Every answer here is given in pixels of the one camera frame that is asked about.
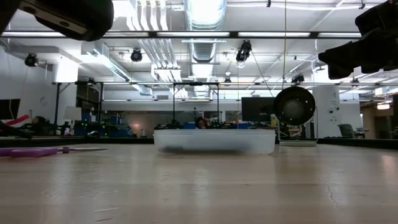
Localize black monitor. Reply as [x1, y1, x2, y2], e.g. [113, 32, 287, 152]
[241, 96, 276, 123]
[0, 98, 21, 121]

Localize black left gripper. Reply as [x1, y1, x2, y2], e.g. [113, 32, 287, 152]
[0, 0, 114, 42]

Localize silver ceiling duct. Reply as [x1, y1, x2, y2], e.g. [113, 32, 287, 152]
[182, 0, 228, 98]

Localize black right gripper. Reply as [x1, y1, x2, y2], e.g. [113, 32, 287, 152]
[318, 0, 398, 80]

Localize black background frame rig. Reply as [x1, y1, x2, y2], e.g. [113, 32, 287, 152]
[172, 82, 221, 125]
[53, 80, 105, 135]

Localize thin hanging cable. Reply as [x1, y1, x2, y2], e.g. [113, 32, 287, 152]
[282, 0, 287, 91]

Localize purple scissors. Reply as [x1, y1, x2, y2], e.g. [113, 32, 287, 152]
[0, 146, 108, 158]

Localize clear plastic container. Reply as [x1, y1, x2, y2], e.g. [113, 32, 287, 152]
[153, 128, 277, 156]

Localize red strap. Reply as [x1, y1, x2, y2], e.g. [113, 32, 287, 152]
[4, 114, 31, 127]

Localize grey office chair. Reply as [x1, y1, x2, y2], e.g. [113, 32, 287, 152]
[337, 123, 356, 139]

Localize white lampshade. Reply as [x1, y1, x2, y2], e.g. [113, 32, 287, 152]
[63, 106, 83, 121]

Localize person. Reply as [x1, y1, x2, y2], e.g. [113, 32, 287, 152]
[195, 116, 215, 129]
[29, 115, 47, 128]

